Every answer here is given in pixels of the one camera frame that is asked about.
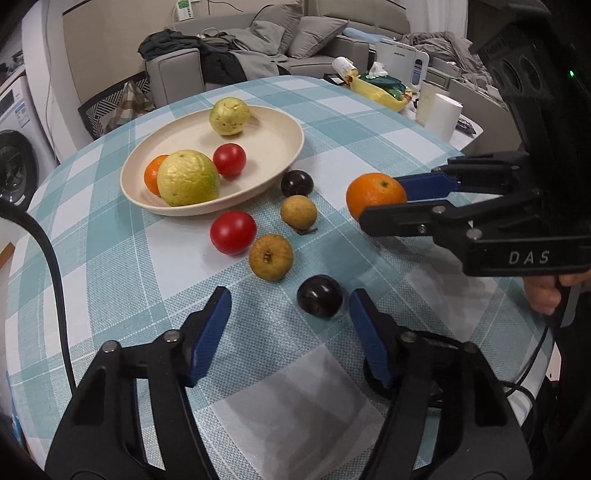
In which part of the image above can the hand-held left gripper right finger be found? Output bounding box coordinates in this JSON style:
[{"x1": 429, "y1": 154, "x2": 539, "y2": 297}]
[{"x1": 348, "y1": 287, "x2": 536, "y2": 480}]

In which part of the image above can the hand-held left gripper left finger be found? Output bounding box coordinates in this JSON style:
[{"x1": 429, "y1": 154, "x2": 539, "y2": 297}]
[{"x1": 44, "y1": 285, "x2": 232, "y2": 480}]

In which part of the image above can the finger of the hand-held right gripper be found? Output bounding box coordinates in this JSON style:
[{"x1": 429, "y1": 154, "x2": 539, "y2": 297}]
[
  {"x1": 395, "y1": 151, "x2": 541, "y2": 202},
  {"x1": 359, "y1": 188, "x2": 542, "y2": 241}
]

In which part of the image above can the orange mandarin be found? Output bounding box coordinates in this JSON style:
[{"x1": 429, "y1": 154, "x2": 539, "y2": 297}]
[
  {"x1": 144, "y1": 154, "x2": 171, "y2": 198},
  {"x1": 346, "y1": 172, "x2": 408, "y2": 221}
]

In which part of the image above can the dark purple plum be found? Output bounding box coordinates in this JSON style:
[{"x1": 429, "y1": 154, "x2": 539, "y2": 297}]
[
  {"x1": 297, "y1": 274, "x2": 345, "y2": 319},
  {"x1": 281, "y1": 170, "x2": 315, "y2": 198}
]

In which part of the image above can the brown longan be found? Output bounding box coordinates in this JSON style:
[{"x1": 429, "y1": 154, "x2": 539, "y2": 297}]
[
  {"x1": 280, "y1": 195, "x2": 318, "y2": 230},
  {"x1": 249, "y1": 233, "x2": 294, "y2": 281}
]

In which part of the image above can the red tomato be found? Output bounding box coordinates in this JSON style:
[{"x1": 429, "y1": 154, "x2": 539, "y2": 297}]
[
  {"x1": 212, "y1": 143, "x2": 247, "y2": 178},
  {"x1": 210, "y1": 211, "x2": 257, "y2": 256}
]

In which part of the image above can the yellow-green guava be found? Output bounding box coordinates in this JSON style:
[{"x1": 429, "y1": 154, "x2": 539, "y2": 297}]
[{"x1": 157, "y1": 149, "x2": 221, "y2": 208}]

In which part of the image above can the cream round plate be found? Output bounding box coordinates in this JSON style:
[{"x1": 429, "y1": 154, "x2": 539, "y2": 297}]
[{"x1": 120, "y1": 104, "x2": 305, "y2": 217}]

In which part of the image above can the pale yellow guava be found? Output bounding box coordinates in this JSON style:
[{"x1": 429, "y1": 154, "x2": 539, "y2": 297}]
[{"x1": 210, "y1": 97, "x2": 251, "y2": 137}]

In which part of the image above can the person's right hand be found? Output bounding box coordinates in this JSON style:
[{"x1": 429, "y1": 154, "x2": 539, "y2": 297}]
[{"x1": 523, "y1": 275, "x2": 561, "y2": 316}]

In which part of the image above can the white paper roll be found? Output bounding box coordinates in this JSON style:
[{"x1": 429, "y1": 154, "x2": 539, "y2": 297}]
[{"x1": 424, "y1": 92, "x2": 464, "y2": 141}]

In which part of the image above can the teal checkered tablecloth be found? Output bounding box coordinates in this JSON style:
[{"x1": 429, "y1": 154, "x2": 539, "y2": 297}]
[{"x1": 4, "y1": 74, "x2": 555, "y2": 480}]

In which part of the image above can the yellow tray with items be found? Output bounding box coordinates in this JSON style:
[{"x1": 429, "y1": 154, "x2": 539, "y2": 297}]
[{"x1": 348, "y1": 74, "x2": 414, "y2": 114}]

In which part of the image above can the white appliance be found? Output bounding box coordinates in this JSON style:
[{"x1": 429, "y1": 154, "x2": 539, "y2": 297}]
[{"x1": 374, "y1": 39, "x2": 430, "y2": 88}]

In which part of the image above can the grey blanket heap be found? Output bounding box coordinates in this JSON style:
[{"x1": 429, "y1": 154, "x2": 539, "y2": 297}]
[{"x1": 399, "y1": 31, "x2": 490, "y2": 84}]

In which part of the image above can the snack tube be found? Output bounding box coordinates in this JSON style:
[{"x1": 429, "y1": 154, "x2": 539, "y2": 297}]
[{"x1": 333, "y1": 56, "x2": 358, "y2": 79}]

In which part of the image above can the light blue cloth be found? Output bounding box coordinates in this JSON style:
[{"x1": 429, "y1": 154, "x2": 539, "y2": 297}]
[{"x1": 344, "y1": 27, "x2": 393, "y2": 42}]

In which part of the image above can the light grey cushion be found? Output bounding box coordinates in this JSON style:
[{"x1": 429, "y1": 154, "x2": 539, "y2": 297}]
[{"x1": 288, "y1": 16, "x2": 349, "y2": 60}]

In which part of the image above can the grey garment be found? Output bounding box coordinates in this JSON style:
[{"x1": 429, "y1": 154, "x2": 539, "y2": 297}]
[{"x1": 228, "y1": 46, "x2": 291, "y2": 81}]

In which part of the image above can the dark grey cushion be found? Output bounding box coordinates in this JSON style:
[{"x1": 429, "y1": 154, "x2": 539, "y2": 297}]
[{"x1": 253, "y1": 0, "x2": 305, "y2": 33}]

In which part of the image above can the dark clothes pile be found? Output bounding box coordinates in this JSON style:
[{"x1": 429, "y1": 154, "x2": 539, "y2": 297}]
[{"x1": 139, "y1": 28, "x2": 247, "y2": 86}]

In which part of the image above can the black patterned basket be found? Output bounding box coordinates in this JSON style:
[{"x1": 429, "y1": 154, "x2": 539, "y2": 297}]
[{"x1": 78, "y1": 74, "x2": 155, "y2": 139}]

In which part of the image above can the plaid cloth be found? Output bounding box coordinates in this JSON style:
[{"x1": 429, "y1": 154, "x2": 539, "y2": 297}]
[{"x1": 108, "y1": 80, "x2": 155, "y2": 134}]

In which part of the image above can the grey sofa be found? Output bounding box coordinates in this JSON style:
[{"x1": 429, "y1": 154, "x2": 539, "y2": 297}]
[{"x1": 145, "y1": 0, "x2": 416, "y2": 104}]

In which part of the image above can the white washing machine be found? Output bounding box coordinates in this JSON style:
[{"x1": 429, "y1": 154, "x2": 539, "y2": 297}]
[{"x1": 0, "y1": 69, "x2": 61, "y2": 210}]

